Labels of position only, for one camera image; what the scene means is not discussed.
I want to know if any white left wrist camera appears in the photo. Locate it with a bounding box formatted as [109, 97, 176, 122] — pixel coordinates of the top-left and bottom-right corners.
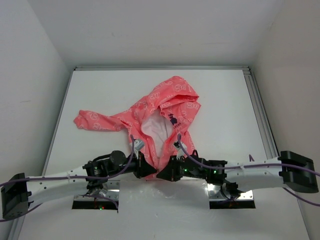
[133, 138, 145, 152]

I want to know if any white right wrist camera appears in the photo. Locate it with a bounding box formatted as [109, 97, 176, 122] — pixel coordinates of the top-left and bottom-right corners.
[173, 141, 185, 160]

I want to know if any pink hooded jacket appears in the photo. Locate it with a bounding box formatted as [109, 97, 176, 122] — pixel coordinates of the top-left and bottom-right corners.
[74, 76, 201, 172]

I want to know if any aluminium table frame rail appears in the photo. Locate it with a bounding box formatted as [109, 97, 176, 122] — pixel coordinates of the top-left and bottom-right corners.
[68, 67, 278, 160]

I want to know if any shiny metal base plate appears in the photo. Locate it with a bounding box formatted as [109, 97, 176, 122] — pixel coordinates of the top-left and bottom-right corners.
[82, 179, 241, 202]

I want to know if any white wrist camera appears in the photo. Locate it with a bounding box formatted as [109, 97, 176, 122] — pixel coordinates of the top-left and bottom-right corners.
[173, 141, 185, 160]
[133, 138, 145, 152]

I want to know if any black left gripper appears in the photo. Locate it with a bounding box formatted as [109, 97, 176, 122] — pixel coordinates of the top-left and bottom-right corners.
[107, 150, 157, 178]

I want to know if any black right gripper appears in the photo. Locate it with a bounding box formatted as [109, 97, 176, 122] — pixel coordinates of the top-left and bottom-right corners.
[157, 155, 207, 182]

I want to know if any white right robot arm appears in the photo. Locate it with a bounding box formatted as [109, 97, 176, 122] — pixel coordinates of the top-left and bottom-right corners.
[156, 150, 319, 196]

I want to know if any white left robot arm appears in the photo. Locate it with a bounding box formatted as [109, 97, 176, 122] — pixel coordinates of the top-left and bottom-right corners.
[0, 150, 157, 222]

